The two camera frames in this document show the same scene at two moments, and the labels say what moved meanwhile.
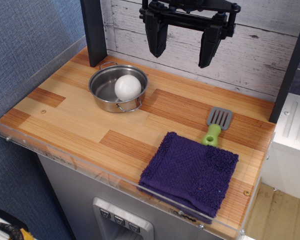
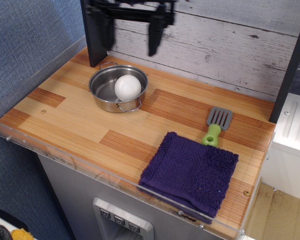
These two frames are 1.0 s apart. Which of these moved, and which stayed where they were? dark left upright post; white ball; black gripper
Moved: black gripper
Stayed: dark left upright post; white ball
